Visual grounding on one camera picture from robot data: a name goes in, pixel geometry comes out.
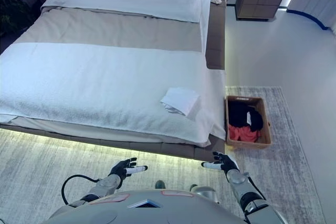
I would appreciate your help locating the green potted plant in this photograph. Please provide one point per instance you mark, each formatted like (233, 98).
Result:
(13, 11)

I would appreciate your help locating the white fluffy throw blanket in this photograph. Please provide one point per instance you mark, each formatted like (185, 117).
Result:
(92, 85)

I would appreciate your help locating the silver right robot leg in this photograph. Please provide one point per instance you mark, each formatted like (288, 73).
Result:
(206, 192)

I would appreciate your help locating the white garment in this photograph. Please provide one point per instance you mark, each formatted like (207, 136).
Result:
(181, 99)

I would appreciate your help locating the grey patterned rug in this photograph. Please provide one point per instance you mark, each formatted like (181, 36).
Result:
(283, 155)

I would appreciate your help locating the silver robot leg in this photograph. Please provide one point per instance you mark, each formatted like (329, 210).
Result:
(206, 192)
(160, 184)

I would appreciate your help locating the beige duvet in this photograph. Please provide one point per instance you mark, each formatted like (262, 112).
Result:
(105, 30)

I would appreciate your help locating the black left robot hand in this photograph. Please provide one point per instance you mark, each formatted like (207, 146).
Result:
(121, 169)

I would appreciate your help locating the grey robot torso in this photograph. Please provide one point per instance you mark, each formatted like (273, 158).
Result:
(147, 211)

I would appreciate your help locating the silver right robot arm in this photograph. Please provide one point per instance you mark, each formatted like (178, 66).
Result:
(246, 195)

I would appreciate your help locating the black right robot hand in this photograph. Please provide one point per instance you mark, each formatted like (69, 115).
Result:
(227, 164)

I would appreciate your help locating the brown upholstered bed frame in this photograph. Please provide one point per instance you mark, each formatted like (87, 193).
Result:
(215, 37)

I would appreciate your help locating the black garment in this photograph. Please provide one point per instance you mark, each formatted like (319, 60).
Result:
(240, 115)

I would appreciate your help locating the red garment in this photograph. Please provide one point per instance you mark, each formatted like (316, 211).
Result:
(244, 134)

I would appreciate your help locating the brown woven laundry basket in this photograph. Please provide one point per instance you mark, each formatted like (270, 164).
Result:
(266, 129)

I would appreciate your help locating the blue floor strip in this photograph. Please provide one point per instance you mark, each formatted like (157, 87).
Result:
(312, 18)

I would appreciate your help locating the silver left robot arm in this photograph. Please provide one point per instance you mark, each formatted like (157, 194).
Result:
(105, 187)

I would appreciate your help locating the silver left robot leg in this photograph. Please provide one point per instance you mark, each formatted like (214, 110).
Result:
(160, 184)

